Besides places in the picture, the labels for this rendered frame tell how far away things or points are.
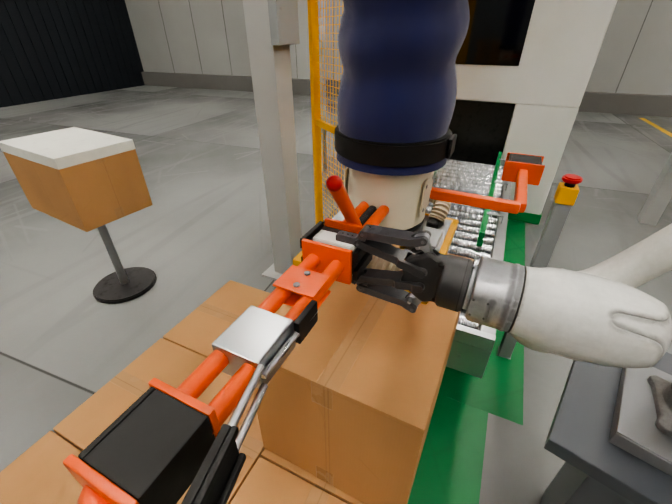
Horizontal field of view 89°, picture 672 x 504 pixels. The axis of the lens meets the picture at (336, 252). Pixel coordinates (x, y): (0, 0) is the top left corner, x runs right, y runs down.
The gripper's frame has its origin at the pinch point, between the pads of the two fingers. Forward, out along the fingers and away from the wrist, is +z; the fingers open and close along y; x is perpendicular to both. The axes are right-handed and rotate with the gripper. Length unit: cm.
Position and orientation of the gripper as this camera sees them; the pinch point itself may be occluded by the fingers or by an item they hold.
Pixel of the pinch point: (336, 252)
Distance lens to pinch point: 54.5
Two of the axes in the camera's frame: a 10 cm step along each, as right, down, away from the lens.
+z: -9.0, -2.4, 3.7
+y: 0.0, 8.4, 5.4
